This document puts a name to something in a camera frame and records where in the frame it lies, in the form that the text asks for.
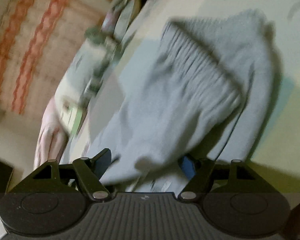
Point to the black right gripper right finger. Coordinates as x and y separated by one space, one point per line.
233 198

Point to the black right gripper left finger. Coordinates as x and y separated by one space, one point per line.
54 197

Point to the light grey sweatpants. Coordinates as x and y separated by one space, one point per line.
209 87

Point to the pink rolled quilt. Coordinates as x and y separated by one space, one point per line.
52 138

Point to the patchwork floral bed sheet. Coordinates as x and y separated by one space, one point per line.
275 154

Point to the green and white book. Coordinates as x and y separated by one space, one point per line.
71 117

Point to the grey and cream pillow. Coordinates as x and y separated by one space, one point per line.
89 63

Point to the beige and red curtain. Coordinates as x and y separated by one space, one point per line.
38 40

